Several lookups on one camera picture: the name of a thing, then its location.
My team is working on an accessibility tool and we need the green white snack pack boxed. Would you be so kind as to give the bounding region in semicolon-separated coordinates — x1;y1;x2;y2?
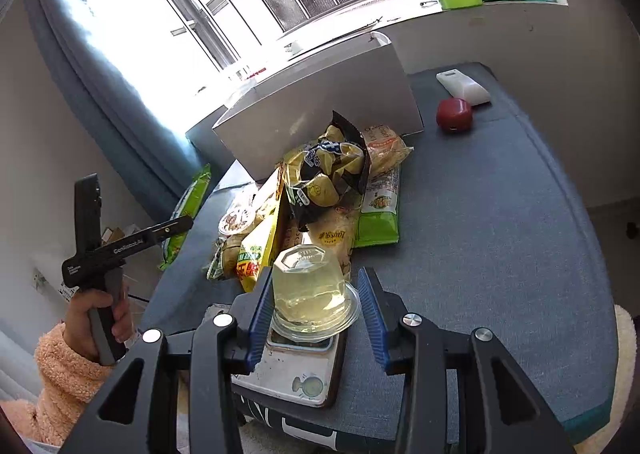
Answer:
206;183;260;281

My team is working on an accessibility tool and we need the yellow snack bag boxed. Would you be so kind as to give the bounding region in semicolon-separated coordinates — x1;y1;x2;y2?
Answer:
236;165;288;292

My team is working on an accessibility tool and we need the clear jelly cup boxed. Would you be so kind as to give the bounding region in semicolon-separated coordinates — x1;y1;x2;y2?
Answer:
271;244;360;344

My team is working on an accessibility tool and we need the green cereal snack bag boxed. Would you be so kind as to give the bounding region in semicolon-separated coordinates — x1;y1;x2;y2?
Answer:
354;166;400;248

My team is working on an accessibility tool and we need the Lays style bread pack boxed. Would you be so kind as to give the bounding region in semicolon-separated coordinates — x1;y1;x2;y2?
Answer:
282;206;359;277

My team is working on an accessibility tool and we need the black yellow chip bag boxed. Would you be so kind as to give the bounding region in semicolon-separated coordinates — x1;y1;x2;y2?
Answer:
281;111;371;232

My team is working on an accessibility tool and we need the orange clear bread pack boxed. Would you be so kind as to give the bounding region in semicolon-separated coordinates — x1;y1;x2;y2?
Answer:
362;125;413;177

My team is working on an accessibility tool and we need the pink fleece sleeve forearm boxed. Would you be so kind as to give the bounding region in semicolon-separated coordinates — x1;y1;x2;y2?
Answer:
1;323;112;448

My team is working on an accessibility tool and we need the left hand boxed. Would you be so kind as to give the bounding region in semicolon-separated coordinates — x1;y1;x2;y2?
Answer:
63;287;134;363

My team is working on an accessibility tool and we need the phone with cartoon case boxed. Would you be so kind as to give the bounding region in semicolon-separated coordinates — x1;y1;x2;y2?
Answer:
232;328;347;408

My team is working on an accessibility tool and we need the blue curtain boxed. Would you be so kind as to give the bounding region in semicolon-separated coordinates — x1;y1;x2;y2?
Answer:
24;0;226;221

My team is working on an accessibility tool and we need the white cardboard box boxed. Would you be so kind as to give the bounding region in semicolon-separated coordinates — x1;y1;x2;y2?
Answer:
213;31;424;180

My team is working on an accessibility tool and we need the red apple shaped object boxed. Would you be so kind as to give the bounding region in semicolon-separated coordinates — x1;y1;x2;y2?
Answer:
436;97;473;133

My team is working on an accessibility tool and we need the white remote device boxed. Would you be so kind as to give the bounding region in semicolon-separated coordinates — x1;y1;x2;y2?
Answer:
435;69;491;107

